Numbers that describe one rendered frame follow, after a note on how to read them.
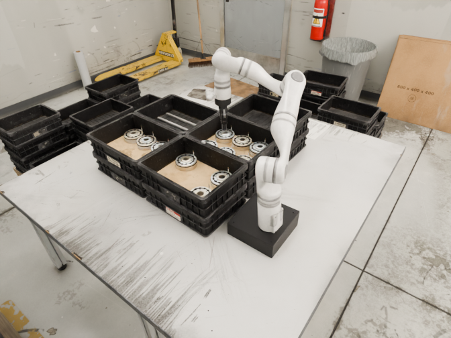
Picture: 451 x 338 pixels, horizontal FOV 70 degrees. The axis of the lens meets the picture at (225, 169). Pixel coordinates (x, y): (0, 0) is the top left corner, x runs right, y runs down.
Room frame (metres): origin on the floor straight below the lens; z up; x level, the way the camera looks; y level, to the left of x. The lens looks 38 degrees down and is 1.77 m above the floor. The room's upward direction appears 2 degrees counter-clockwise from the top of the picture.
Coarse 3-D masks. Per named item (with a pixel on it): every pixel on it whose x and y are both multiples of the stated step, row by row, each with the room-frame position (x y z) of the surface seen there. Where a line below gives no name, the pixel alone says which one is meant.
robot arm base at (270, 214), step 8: (280, 200) 0.88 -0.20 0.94; (264, 208) 0.87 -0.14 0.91; (272, 208) 0.86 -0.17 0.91; (280, 208) 0.88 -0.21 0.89; (264, 216) 0.87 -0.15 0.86; (272, 216) 0.86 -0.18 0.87; (280, 216) 0.89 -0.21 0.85; (264, 224) 0.87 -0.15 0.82; (272, 224) 0.86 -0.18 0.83; (280, 224) 0.89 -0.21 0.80; (272, 232) 0.86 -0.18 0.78
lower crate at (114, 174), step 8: (104, 160) 1.33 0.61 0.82; (104, 168) 1.37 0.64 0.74; (112, 168) 1.29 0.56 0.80; (112, 176) 1.31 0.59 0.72; (120, 176) 1.27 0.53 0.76; (128, 176) 1.20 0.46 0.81; (128, 184) 1.24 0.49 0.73; (136, 184) 1.19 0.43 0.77; (136, 192) 1.19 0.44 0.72; (144, 192) 1.17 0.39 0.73
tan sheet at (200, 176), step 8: (168, 168) 1.23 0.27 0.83; (176, 168) 1.23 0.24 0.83; (200, 168) 1.23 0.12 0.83; (208, 168) 1.22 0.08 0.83; (168, 176) 1.17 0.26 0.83; (176, 176) 1.17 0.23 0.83; (184, 176) 1.17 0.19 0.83; (192, 176) 1.17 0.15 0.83; (200, 176) 1.16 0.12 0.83; (208, 176) 1.16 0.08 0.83; (184, 184) 1.11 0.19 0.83; (192, 184) 1.11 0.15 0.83; (200, 184) 1.11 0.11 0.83; (208, 184) 1.11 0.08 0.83
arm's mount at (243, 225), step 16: (256, 192) 1.10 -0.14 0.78; (256, 208) 1.00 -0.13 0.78; (288, 208) 0.99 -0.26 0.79; (240, 224) 0.92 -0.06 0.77; (256, 224) 0.91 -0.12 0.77; (288, 224) 0.90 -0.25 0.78; (240, 240) 0.89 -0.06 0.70; (256, 240) 0.84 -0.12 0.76; (272, 240) 0.82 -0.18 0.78; (272, 256) 0.80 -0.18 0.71
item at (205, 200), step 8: (184, 136) 1.36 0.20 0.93; (168, 144) 1.29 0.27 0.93; (200, 144) 1.29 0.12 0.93; (144, 160) 1.17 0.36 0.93; (240, 160) 1.15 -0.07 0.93; (144, 168) 1.11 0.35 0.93; (240, 168) 1.09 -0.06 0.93; (160, 176) 1.05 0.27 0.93; (232, 176) 1.03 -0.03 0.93; (168, 184) 1.01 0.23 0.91; (176, 184) 0.99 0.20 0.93; (224, 184) 0.99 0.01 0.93; (184, 192) 0.96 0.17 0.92; (192, 192) 0.94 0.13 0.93; (216, 192) 0.95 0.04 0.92; (200, 200) 0.90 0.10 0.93; (208, 200) 0.91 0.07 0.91
